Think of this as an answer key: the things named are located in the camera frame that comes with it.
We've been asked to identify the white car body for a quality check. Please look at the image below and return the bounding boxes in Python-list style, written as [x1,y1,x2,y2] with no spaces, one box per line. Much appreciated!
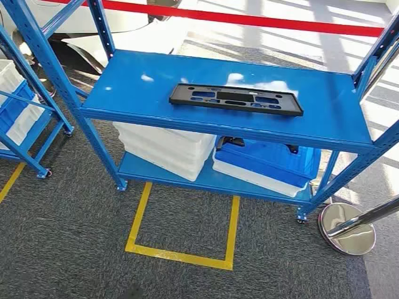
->
[0,0,187,77]

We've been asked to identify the yellow floor tape square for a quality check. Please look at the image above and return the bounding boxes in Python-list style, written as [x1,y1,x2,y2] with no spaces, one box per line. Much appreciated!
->
[0,162,26,204]
[125,182,240,272]

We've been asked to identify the red barrier belt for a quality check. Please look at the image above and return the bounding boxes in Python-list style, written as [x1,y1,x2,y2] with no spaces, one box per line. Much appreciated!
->
[41,0,385,38]

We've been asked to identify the stacked white plastic crates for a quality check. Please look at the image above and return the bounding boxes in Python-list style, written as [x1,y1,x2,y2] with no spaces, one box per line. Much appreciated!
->
[113,121,217,183]

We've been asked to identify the blue plastic crate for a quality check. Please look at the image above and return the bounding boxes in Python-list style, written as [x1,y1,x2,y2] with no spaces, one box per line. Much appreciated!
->
[214,136,322,189]
[0,80,36,134]

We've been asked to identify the blue metal rack with crates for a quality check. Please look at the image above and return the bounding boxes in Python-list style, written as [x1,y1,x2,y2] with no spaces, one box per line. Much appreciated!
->
[0,24,76,179]

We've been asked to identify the chrome stanchion post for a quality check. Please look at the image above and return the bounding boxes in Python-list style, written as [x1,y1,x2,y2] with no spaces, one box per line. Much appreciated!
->
[317,194,399,256]

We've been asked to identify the blue metal shelf rack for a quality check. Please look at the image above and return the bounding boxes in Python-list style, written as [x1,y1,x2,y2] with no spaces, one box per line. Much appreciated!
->
[0,0,399,225]

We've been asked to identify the white plastic crate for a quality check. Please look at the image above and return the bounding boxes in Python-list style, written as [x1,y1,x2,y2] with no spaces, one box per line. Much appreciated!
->
[0,59,25,104]
[212,149,309,198]
[0,95,45,151]

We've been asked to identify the black plastic plate frame part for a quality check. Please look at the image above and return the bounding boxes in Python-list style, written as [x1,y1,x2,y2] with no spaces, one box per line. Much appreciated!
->
[169,83,305,117]

